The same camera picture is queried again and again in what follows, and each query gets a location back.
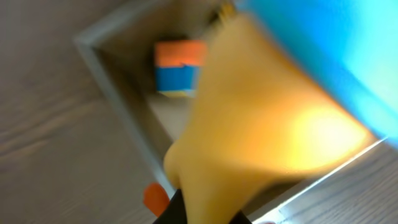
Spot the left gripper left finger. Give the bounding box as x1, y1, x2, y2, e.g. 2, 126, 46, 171
153, 189, 187, 224

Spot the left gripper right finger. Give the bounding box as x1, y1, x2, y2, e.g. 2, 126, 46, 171
229, 210, 252, 224

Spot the orange duck toy blue cap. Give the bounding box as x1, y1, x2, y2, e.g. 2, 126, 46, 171
142, 0, 398, 224

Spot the multicolour puzzle cube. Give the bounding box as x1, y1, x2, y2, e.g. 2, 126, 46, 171
154, 40, 207, 98

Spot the white cardboard box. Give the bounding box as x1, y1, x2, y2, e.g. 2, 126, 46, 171
76, 1, 390, 221

